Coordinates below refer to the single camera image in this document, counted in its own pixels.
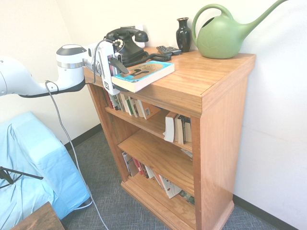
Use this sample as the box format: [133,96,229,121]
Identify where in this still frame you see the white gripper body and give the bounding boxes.
[97,40,120,96]

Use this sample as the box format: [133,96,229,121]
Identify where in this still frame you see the turquoise paperback book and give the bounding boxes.
[111,60,175,93]

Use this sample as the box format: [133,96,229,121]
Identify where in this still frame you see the dark striped spine book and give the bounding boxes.
[112,93,122,111]

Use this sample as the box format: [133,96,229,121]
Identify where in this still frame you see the cream paperback book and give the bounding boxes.
[136,99,147,120]
[119,92,129,113]
[130,97,141,118]
[174,114,185,145]

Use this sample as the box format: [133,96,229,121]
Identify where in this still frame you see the red spine paperback book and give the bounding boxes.
[106,93,115,109]

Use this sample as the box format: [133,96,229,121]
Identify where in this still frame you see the black rotary telephone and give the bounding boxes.
[103,27,172,68]

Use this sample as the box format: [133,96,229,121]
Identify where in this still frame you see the green and white book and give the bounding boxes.
[124,95,135,116]

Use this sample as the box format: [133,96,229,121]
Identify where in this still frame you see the white square alarm clock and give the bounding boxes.
[119,23,147,48]

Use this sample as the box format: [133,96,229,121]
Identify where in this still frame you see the orange book with barcode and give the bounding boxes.
[142,102,162,120]

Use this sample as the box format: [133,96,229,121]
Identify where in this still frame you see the black remote control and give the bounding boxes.
[156,45,173,57]
[167,46,182,56]

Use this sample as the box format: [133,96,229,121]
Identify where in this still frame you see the thick white paperback book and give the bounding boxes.
[163,111,178,143]

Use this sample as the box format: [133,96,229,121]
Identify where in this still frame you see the black ceramic vase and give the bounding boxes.
[176,17,192,53]

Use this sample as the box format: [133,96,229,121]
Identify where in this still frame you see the grey white thin book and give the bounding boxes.
[121,151,140,178]

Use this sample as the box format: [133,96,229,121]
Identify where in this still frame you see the dark blue spine book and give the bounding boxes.
[181,115,193,144]

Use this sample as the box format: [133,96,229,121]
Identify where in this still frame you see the red thin book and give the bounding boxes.
[132,157,146,177]

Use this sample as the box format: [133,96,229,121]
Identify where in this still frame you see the loose photo papers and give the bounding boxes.
[180,148,193,161]

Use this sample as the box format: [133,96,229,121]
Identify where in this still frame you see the orange thin book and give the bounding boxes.
[152,170,165,190]

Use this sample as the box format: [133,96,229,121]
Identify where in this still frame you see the green plastic watering can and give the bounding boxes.
[191,0,290,59]

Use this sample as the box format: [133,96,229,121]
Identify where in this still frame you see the light blue covered furniture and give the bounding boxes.
[0,110,93,230]

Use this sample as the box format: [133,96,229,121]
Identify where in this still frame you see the white book with red marks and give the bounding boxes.
[158,174,182,199]

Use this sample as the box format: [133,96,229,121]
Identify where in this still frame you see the wooden bookshelf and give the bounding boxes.
[75,46,257,230]

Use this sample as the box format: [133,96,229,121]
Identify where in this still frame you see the camouflage cover book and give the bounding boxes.
[177,189,195,207]

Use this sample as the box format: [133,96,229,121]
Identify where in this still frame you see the black tripod stand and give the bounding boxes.
[0,166,44,190]

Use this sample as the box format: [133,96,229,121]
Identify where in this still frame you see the dark wooden table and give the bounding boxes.
[11,201,65,230]

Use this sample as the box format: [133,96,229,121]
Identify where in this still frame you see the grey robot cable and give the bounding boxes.
[45,39,113,230]

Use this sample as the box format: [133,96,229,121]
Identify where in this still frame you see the white floor cord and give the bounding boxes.
[71,194,94,212]

